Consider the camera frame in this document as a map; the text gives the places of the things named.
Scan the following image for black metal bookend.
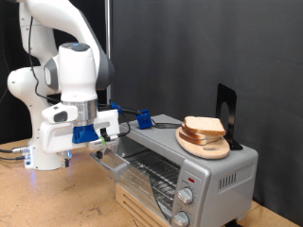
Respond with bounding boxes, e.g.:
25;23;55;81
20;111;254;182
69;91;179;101
215;82;244;151

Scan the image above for black spatula with blue block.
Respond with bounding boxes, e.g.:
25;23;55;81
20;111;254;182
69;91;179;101
120;107;184;131

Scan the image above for wire oven rack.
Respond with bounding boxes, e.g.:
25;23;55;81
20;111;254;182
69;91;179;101
126;149;182;209

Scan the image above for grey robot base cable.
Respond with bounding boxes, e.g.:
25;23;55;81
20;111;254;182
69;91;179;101
0;154;27;162
0;145;31;154

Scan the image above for silver oven knob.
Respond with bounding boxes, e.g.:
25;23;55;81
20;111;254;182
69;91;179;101
177;187;195;205
172;211;191;227

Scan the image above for black backdrop cloth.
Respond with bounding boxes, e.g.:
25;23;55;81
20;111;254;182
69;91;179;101
0;0;108;145

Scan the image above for vertical metal pole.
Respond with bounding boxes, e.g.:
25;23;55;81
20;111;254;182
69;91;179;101
104;0;113;105

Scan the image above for silver toaster oven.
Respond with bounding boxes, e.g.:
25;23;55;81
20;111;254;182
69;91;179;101
115;113;259;227

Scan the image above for round wooden cutting board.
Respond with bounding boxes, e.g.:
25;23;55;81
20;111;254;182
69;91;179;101
175;126;232;160

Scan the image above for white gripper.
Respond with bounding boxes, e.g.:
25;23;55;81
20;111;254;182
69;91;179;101
39;108;121;168

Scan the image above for glass oven door with handle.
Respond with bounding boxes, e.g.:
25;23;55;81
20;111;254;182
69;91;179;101
89;148;174;223

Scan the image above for dark grey backdrop cloth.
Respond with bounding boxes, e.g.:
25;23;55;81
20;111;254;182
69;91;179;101
110;0;303;226

